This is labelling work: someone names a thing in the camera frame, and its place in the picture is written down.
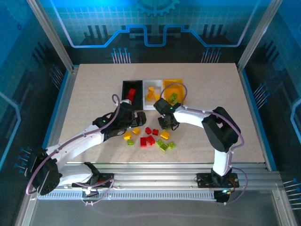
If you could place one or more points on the green lego brick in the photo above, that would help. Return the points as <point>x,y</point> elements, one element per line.
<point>130,142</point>
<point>174,95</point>
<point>175,101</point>
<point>161,144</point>
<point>171,145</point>
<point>168,128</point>

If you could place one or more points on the yellow lego brick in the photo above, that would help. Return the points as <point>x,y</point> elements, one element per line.
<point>157,97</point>
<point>165,134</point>
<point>136,130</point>
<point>127,135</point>
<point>150,89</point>
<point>149,96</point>

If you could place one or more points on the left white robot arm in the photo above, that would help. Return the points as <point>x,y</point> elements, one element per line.
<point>77,143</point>

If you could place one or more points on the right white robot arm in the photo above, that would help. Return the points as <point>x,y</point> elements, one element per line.
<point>190,117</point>

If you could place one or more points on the white plastic bin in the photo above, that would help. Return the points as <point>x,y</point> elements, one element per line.
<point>152,106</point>

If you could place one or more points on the black plastic bin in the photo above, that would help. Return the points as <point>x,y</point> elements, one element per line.
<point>138,94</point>

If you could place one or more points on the yellow plastic bin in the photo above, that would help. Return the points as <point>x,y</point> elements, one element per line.
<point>169,88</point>

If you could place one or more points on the black electronics box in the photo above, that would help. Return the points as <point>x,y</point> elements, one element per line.
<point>221,196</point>

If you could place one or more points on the aluminium frame rail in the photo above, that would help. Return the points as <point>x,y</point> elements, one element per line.
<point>152,174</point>

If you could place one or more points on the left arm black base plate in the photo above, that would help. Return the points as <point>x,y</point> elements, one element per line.
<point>107,180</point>

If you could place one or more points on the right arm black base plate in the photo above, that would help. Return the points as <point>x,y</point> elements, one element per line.
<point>203,180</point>

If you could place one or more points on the aluminium side rail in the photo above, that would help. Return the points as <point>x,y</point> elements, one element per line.
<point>63,99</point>
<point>251,99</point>

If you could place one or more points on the aluminium frame post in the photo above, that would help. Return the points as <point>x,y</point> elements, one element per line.
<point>51,37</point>
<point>258,35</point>

